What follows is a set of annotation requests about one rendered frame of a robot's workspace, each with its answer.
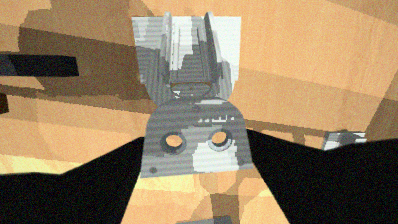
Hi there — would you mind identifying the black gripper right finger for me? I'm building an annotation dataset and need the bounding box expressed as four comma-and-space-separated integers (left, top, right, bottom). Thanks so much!
246, 129, 398, 224

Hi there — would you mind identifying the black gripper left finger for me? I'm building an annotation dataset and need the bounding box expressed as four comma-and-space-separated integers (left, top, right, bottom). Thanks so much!
0, 137, 144, 224

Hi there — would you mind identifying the small brown block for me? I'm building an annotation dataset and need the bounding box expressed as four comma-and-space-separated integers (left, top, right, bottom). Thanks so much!
0, 93, 9, 114

